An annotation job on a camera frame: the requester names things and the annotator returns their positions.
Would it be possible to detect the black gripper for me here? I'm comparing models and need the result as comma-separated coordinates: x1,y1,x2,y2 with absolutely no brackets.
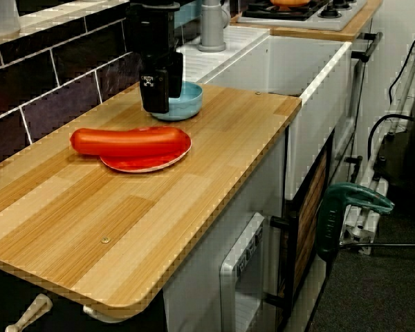
130,10,185,114

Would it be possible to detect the light blue bowl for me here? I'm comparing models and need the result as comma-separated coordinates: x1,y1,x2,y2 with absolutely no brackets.
151,81,204,122

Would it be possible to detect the red toy sausage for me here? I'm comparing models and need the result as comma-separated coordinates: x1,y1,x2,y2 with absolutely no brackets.
70,126,191,157

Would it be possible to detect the grey toy faucet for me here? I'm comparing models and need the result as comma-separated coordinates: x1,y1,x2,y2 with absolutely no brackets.
197,0,229,53

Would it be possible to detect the blue plastic bin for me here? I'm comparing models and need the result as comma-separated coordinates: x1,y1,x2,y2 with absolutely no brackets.
174,0,203,30

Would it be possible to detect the red round plate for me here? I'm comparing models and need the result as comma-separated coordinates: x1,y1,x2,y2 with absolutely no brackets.
99,126,193,174

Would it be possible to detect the orange pot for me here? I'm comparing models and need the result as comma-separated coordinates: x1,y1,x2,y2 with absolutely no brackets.
269,0,312,7

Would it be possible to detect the white toy sink unit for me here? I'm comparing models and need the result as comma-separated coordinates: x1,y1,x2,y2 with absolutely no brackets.
178,26,353,201

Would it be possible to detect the white dishwasher door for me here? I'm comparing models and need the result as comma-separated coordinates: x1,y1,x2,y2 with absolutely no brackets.
219,212,266,332

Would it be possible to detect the white toy stove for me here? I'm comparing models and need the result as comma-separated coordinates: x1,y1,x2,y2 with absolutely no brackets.
237,0,367,32

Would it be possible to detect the white plastic jar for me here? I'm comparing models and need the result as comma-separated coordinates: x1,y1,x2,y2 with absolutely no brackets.
0,0,21,35

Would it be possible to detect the white toy kitchen cabinet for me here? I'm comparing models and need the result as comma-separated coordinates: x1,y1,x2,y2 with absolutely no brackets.
162,134,288,332

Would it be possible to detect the wood front oven door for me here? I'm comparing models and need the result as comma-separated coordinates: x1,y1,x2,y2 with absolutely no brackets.
283,124,336,319

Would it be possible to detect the black bar handle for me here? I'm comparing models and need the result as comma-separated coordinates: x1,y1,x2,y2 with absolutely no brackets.
351,31,384,63

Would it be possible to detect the black cable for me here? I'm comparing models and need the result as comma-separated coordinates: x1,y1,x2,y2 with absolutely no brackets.
368,113,415,163

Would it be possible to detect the aluminium frame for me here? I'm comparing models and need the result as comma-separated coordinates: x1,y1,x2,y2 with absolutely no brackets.
342,34,415,246

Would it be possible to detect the white plastic handle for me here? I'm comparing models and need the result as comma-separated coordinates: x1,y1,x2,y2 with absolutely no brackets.
5,293,53,332

